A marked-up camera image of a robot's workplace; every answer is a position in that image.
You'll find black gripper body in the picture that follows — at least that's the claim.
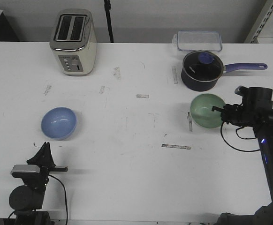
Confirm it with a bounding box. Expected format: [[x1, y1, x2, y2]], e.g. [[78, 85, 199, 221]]
[[23, 166, 68, 190], [220, 104, 253, 127]]

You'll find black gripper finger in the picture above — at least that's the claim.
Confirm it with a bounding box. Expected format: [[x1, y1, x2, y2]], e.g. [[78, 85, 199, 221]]
[[212, 106, 224, 113], [27, 142, 56, 167]]

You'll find green bowl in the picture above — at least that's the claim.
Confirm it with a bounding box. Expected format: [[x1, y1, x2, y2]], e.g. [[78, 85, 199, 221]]
[[190, 93, 225, 128]]

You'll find blue bowl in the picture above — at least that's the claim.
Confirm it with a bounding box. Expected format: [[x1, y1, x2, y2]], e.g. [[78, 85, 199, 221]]
[[41, 107, 77, 140]]

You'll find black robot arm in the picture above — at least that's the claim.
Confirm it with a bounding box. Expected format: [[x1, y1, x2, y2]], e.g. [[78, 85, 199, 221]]
[[212, 86, 273, 225], [9, 142, 68, 225]]

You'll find dark blue saucepan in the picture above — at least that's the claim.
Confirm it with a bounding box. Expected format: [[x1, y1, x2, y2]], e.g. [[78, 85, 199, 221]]
[[181, 50, 268, 92]]

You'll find glass pot lid blue knob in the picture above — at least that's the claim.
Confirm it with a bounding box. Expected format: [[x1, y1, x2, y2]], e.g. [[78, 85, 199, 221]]
[[183, 51, 223, 82]]

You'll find clear plastic food container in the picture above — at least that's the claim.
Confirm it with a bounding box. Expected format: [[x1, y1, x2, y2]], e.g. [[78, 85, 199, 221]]
[[172, 30, 222, 52]]

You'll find grey perforated metal rack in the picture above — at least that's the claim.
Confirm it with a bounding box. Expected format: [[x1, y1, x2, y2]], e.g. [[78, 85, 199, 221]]
[[244, 0, 273, 44]]

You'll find cream and chrome toaster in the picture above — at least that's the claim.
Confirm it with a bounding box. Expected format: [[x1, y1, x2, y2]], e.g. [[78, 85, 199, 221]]
[[49, 8, 97, 76]]

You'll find black tripod pole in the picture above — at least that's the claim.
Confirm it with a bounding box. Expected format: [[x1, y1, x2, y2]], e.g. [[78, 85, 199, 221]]
[[104, 0, 114, 43]]

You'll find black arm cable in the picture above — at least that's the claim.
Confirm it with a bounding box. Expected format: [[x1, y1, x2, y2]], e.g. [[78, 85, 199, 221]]
[[47, 174, 68, 225], [220, 120, 261, 152]]

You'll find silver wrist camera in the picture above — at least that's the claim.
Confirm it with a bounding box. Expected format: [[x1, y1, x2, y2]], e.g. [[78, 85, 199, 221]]
[[10, 165, 40, 178], [235, 86, 248, 97]]

